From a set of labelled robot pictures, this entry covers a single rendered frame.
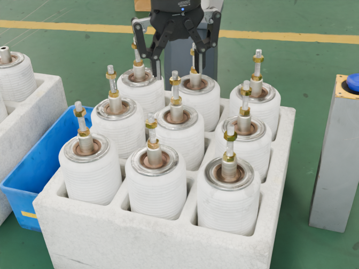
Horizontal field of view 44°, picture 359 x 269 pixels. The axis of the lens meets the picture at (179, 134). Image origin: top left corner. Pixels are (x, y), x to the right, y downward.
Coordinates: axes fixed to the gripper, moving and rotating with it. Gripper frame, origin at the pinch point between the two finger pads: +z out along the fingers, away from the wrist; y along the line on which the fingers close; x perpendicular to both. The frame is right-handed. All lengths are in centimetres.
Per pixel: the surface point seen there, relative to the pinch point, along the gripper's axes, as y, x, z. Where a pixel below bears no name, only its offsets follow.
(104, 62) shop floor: -7, 74, 36
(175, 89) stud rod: -0.7, -0.4, 3.8
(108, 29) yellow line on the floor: -1, 100, 36
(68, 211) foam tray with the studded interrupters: -21.7, -9.8, 17.2
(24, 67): -26.9, 30.2, 11.3
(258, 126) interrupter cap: 11.8, -7.4, 9.5
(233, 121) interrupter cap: 8.3, -4.5, 9.6
